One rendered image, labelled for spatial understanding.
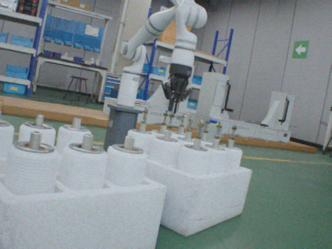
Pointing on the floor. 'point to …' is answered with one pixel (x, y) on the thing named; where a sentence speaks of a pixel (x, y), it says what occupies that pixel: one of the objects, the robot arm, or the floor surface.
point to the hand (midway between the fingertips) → (173, 107)
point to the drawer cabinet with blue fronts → (113, 79)
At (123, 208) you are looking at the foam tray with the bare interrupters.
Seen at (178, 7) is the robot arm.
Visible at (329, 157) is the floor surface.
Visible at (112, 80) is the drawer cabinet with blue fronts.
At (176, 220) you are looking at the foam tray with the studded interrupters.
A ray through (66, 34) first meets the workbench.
